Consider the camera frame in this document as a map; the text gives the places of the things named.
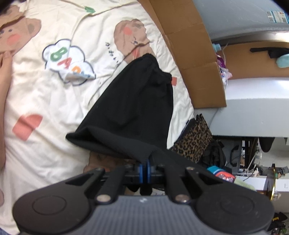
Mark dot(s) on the light green cloth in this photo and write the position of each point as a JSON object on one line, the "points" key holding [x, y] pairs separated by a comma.
{"points": [[245, 183]]}

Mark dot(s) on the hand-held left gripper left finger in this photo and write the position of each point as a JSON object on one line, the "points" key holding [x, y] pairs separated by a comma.
{"points": [[141, 174]]}

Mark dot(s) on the blue capped detergent bottle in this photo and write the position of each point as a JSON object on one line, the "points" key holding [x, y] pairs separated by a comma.
{"points": [[216, 47]]}

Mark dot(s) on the upright cardboard panel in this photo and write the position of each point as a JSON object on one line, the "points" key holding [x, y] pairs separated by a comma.
{"points": [[248, 65]]}

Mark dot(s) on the cream bear print bed sheet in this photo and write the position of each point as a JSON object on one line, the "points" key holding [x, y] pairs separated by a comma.
{"points": [[56, 101]]}

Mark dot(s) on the purple refill pouch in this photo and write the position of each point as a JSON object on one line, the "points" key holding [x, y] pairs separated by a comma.
{"points": [[220, 61]]}

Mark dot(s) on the black garment pile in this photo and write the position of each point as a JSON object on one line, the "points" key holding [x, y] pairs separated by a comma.
{"points": [[213, 153]]}

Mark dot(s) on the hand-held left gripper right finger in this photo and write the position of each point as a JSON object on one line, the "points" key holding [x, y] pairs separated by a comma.
{"points": [[149, 174]]}

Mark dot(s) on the leopard print garment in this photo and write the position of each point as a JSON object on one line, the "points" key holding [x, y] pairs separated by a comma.
{"points": [[194, 140]]}

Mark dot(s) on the flattened cardboard box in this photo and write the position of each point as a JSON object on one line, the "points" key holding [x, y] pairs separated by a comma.
{"points": [[187, 45]]}

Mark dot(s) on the pink bottle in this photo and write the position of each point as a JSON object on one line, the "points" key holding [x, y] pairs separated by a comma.
{"points": [[225, 73]]}

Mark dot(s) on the teal hanging cloth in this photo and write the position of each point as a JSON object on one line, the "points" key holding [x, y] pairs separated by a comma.
{"points": [[283, 61]]}

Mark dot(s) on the grey appliance cabinet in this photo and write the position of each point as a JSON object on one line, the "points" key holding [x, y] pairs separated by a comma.
{"points": [[237, 18]]}

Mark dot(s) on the teal printed garment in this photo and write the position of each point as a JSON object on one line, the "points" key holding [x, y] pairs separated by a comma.
{"points": [[220, 174]]}

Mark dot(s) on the black shorts with patterned trim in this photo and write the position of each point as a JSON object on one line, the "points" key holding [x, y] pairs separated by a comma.
{"points": [[135, 108]]}

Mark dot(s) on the black hanging garment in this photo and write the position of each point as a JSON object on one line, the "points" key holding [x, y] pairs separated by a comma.
{"points": [[271, 52]]}

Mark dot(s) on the grey suitcase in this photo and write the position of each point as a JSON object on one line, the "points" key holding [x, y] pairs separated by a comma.
{"points": [[234, 156]]}

